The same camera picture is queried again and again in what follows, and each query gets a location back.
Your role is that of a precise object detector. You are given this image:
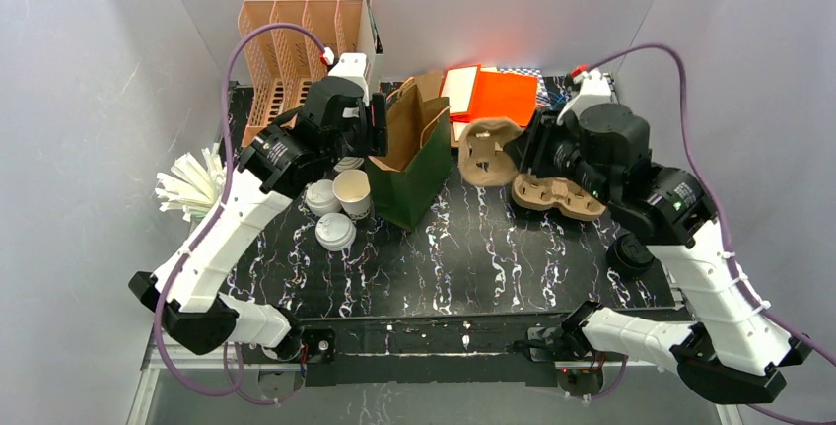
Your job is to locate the single pulp cup carrier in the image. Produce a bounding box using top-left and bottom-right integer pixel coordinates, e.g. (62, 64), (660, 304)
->
(457, 117), (523, 187)

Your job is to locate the green paper bag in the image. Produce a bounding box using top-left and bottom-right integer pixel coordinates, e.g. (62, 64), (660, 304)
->
(365, 82), (453, 232)

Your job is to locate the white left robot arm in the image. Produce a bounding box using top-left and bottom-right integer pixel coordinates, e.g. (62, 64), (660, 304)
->
(129, 53), (387, 355)

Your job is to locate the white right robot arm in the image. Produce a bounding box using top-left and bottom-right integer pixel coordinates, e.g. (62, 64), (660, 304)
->
(507, 67), (810, 404)

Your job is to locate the stack of white paper cups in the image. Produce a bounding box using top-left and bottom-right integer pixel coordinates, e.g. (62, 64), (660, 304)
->
(334, 157), (364, 173)

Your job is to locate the stack of pulp cup carriers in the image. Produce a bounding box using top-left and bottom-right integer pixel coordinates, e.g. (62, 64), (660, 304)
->
(512, 174), (606, 222)

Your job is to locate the checkered blue white bag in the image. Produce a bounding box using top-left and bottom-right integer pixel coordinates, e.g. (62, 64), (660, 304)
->
(497, 67), (568, 106)

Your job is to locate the single white paper cup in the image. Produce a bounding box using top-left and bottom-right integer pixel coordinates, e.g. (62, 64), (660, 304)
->
(333, 169), (372, 219)

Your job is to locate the brown kraft paper bag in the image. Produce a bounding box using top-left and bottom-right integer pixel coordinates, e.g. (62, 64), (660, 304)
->
(399, 71), (444, 102)

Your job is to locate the orange paper bag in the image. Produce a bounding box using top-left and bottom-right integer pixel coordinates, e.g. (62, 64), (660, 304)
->
(451, 65), (538, 126)

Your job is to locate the white cup lid stack back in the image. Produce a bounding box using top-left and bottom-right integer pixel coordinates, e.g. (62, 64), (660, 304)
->
(304, 179), (342, 217)

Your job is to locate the white cup lid stack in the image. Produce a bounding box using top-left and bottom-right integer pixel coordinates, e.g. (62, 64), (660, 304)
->
(304, 179), (342, 217)
(314, 213), (357, 251)

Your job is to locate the peach plastic file organizer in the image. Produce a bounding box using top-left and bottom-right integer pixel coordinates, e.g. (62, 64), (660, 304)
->
(238, 0), (384, 147)

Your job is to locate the white cup lid stack front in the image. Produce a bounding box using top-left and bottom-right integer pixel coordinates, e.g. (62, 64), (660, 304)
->
(314, 213), (357, 251)

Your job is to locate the white cream paper bag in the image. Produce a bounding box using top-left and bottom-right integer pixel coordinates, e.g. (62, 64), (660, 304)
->
(440, 64), (481, 116)

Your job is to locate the stack of black cup lids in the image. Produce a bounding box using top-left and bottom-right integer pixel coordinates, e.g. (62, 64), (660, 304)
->
(605, 233), (657, 280)

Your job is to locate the bundle of white wrapped straws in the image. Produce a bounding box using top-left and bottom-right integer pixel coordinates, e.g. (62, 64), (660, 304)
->
(154, 143), (226, 224)

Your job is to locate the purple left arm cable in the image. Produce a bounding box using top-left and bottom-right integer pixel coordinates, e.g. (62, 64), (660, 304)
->
(151, 22), (335, 407)

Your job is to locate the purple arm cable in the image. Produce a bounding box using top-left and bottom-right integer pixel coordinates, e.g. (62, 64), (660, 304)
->
(151, 22), (335, 407)
(571, 42), (836, 425)

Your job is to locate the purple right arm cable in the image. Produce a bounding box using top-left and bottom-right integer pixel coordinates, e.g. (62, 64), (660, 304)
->
(571, 42), (836, 425)

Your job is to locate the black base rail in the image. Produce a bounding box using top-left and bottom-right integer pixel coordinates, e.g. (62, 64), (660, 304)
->
(238, 307), (608, 388)

